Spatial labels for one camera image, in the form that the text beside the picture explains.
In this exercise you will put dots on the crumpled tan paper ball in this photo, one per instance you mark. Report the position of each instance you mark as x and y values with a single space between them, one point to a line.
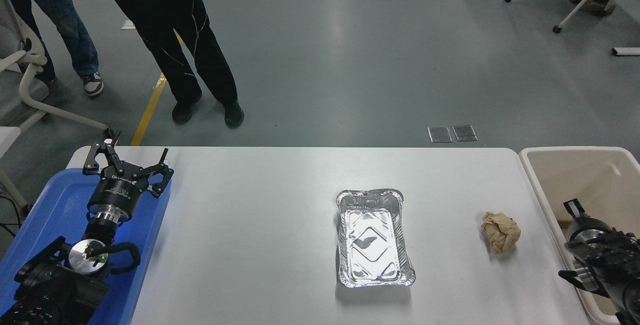
501 232

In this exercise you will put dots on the silver foil tray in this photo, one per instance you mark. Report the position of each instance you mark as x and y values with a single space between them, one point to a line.
375 237

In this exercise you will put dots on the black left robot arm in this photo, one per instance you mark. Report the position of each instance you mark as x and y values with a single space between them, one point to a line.
55 285

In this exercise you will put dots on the white bar on floor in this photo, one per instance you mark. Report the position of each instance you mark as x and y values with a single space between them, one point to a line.
626 51

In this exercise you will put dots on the grey metal floor plate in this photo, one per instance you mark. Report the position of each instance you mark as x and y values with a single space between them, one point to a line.
465 133
440 134

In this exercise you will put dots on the blue plastic tray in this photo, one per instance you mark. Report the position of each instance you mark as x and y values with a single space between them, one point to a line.
55 200

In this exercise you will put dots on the large pale bin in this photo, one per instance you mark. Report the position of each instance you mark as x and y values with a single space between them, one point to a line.
560 175

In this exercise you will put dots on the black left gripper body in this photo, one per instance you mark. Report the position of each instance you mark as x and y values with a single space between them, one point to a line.
117 192

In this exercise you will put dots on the white office chair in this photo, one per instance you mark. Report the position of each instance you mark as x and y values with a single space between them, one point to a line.
20 97

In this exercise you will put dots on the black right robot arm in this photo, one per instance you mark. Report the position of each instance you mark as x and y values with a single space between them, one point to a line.
610 265

